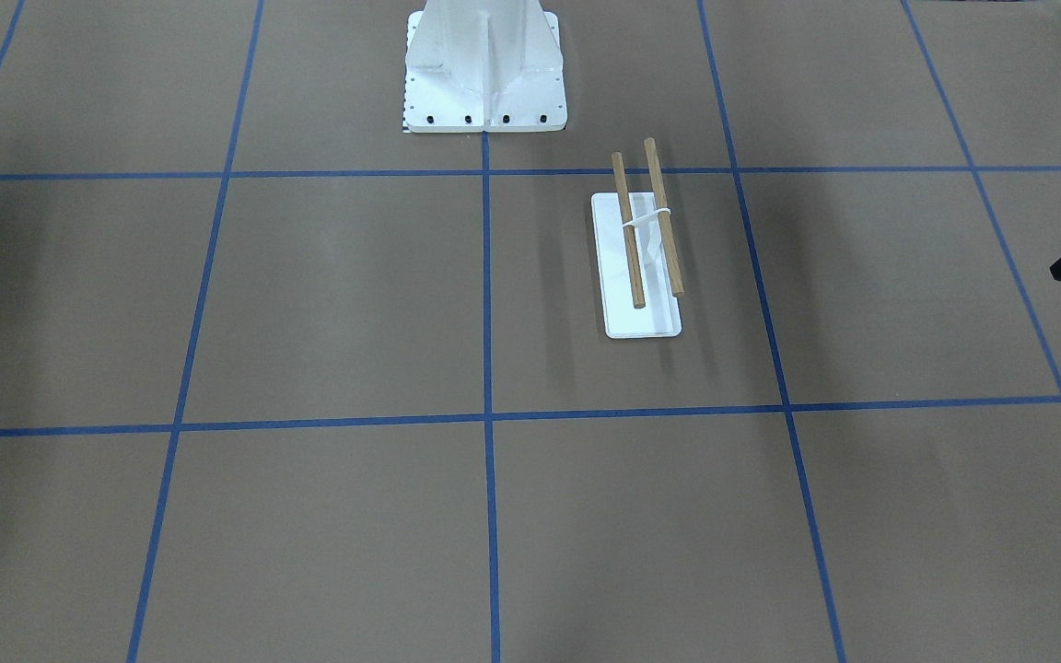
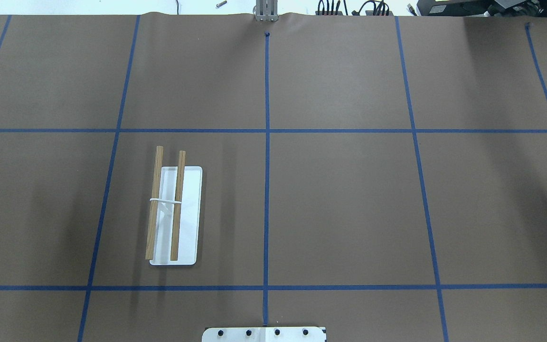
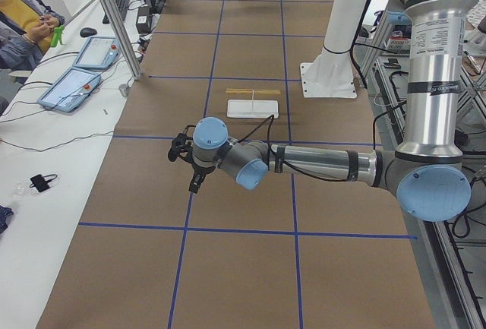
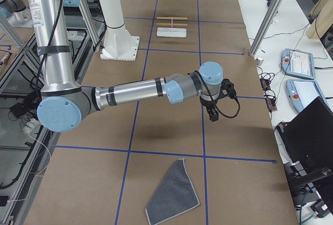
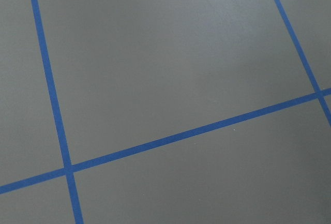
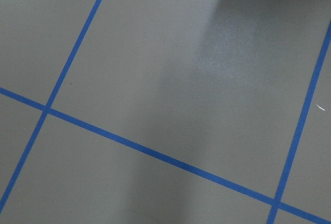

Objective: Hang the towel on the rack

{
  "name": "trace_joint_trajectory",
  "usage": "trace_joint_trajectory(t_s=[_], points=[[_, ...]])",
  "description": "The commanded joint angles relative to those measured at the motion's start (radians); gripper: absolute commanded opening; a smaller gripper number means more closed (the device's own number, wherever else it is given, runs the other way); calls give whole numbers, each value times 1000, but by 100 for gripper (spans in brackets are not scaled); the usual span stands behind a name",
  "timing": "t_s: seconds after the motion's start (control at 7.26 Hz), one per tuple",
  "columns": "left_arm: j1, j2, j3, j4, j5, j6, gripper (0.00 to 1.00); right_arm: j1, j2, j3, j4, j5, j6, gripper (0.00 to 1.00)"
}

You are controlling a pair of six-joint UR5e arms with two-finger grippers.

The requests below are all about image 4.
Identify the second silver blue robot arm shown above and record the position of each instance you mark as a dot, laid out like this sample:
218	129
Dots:
17	8

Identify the wooden towel rack white base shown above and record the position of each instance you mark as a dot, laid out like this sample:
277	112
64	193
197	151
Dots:
171	29

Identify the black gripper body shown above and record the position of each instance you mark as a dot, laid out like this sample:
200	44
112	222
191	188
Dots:
208	104

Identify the black laptop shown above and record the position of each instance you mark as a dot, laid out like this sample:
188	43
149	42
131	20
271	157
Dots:
308	137

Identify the black orange terminal block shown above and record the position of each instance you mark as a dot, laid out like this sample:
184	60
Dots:
269	95

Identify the teach pendant tablet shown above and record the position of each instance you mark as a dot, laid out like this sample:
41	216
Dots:
303	92
298	64

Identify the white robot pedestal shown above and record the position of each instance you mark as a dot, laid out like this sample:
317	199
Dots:
118	44

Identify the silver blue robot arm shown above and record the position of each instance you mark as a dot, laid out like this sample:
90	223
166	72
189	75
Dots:
64	102

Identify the lower teach pendant tablet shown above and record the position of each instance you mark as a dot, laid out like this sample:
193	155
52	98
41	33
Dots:
303	92

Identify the upper teach pendant tablet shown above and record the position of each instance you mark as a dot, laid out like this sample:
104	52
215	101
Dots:
298	64

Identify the grey towel with light trim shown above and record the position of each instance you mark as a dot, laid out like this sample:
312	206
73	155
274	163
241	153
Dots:
174	195

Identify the aluminium frame post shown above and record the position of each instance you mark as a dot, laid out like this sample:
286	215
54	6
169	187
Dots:
267	21

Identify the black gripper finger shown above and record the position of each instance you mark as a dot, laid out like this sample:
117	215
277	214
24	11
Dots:
213	115

